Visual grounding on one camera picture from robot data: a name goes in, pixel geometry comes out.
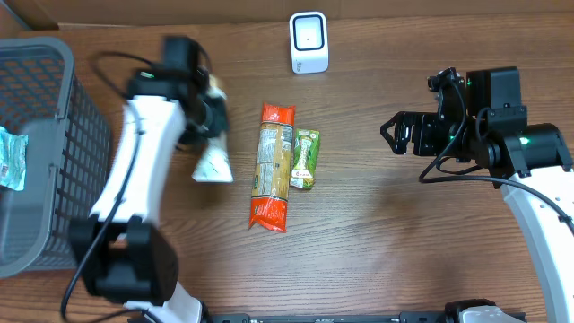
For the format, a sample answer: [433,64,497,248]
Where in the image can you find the white tube with gold cap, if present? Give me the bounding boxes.
[192,75,233,183]

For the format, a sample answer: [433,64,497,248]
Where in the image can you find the green snack packet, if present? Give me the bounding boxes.
[290,128,320,189]

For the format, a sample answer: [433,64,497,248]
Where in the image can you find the orange pasta packet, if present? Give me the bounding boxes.
[248,102,295,232]

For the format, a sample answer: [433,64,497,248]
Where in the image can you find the light blue wipes packet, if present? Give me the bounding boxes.
[1,127,29,191]

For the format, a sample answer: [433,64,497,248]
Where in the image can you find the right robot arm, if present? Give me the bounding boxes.
[380,66,573,322]

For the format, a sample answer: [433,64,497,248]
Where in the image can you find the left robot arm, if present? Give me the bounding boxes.
[68,36,233,322]

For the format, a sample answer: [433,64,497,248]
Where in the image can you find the white barcode scanner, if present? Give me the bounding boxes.
[289,11,329,74]

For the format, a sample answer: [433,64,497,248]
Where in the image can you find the grey plastic basket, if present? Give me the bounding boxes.
[1,37,112,278]

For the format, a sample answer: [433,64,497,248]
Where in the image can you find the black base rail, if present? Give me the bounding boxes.
[211,311,453,323]

